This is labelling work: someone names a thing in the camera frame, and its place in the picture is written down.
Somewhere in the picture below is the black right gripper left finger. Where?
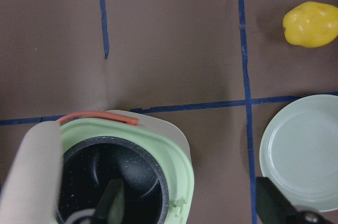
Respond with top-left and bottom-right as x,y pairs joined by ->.
65,178 -> 126,224

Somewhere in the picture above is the yellow toy potato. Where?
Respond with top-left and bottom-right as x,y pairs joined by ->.
283,2 -> 337,48

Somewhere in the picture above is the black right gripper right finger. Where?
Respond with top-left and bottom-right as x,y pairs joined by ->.
255,176 -> 335,223

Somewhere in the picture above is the green plate near right arm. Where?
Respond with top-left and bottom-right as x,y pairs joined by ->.
259,95 -> 337,212

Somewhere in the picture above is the white rice cooker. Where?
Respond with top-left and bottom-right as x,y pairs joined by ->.
1,110 -> 194,223

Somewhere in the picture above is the brown paper mat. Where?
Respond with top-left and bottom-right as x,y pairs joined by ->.
1,0 -> 337,223

